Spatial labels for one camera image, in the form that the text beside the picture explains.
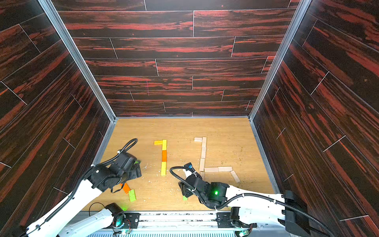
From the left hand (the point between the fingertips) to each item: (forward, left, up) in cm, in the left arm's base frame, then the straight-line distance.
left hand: (136, 171), depth 76 cm
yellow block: (+26, -10, -13) cm, 31 cm away
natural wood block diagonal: (+9, -41, -14) cm, 45 cm away
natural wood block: (+9, -50, -14) cm, 53 cm away
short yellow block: (+29, -5, -14) cm, 32 cm away
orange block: (+18, -10, -15) cm, 26 cm away
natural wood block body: (+12, -36, -14) cm, 40 cm away
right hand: (-2, -26, -4) cm, 26 cm away
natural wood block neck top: (+28, -38, -14) cm, 49 cm away
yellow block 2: (+8, -11, -13) cm, 19 cm away
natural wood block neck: (+21, -37, -14) cm, 44 cm away
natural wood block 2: (+4, -56, -14) cm, 58 cm away
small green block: (-4, -7, +19) cm, 20 cm away
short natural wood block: (+31, -33, -13) cm, 47 cm away
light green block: (-8, +4, -14) cm, 17 cm away
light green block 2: (-9, -25, -14) cm, 30 cm away
